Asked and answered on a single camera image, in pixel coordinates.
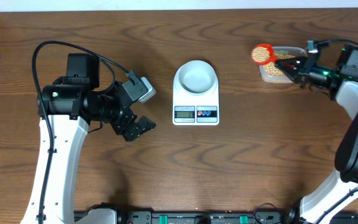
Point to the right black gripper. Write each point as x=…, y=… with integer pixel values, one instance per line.
x=302, y=70

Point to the yellow soybeans pile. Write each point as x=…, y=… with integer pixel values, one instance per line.
x=270, y=68

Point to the clear plastic food container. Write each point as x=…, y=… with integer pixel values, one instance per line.
x=296, y=51

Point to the red plastic measuring scoop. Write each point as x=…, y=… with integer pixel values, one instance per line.
x=263, y=54

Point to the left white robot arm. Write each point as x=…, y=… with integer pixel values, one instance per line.
x=67, y=107

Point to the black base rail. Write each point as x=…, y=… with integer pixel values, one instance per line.
x=194, y=218

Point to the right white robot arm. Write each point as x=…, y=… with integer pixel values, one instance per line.
x=341, y=85

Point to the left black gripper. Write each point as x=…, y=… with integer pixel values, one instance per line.
x=121, y=126

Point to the pale blue round bowl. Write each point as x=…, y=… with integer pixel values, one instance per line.
x=197, y=77

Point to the white digital kitchen scale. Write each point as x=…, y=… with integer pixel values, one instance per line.
x=193, y=109

